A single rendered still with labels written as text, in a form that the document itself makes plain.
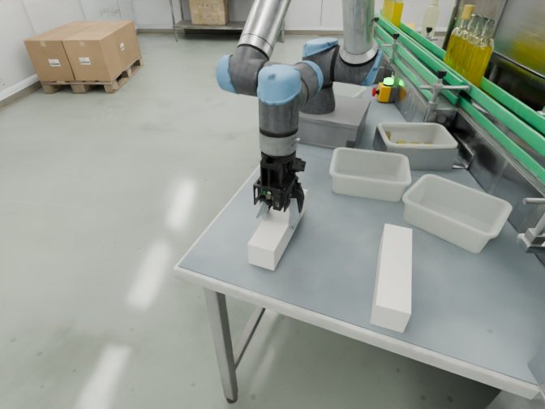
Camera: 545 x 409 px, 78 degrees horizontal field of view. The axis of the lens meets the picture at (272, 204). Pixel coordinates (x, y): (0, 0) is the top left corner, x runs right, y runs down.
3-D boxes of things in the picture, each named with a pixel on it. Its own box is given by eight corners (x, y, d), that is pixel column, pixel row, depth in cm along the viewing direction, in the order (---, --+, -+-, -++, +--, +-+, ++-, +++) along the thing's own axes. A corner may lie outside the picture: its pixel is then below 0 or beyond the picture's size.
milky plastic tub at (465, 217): (480, 266, 78) (495, 239, 73) (391, 224, 90) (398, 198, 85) (500, 230, 88) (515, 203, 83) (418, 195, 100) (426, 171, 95)
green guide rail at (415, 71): (435, 104, 119) (442, 81, 114) (432, 104, 119) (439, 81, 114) (357, 19, 258) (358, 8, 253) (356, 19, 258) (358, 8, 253)
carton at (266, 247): (248, 263, 75) (247, 243, 71) (285, 202, 93) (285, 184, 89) (273, 270, 73) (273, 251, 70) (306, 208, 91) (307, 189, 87)
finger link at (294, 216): (286, 241, 76) (276, 208, 71) (294, 226, 80) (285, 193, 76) (298, 242, 75) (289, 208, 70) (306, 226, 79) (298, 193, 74)
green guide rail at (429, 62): (456, 105, 119) (464, 81, 114) (453, 105, 119) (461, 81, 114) (366, 19, 257) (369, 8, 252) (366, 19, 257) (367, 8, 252)
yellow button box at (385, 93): (393, 103, 156) (397, 87, 152) (377, 103, 156) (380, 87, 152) (390, 97, 162) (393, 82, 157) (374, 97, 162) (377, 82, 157)
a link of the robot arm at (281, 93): (310, 65, 59) (291, 79, 53) (306, 123, 66) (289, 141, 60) (270, 60, 62) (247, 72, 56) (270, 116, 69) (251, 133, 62)
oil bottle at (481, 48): (474, 101, 122) (498, 37, 109) (458, 101, 122) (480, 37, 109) (467, 96, 126) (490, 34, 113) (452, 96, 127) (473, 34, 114)
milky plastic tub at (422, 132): (452, 170, 108) (461, 146, 103) (382, 168, 109) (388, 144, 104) (433, 144, 122) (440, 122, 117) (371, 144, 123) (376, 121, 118)
